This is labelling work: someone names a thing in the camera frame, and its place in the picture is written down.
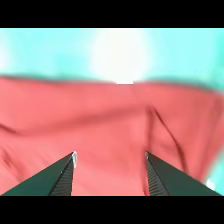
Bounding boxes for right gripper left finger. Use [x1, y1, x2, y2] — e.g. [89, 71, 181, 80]
[1, 151, 78, 197]

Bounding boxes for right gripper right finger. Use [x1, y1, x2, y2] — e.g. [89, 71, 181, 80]
[144, 151, 222, 197]

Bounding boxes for red T-shirt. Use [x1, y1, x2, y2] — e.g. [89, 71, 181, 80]
[0, 75, 224, 197]

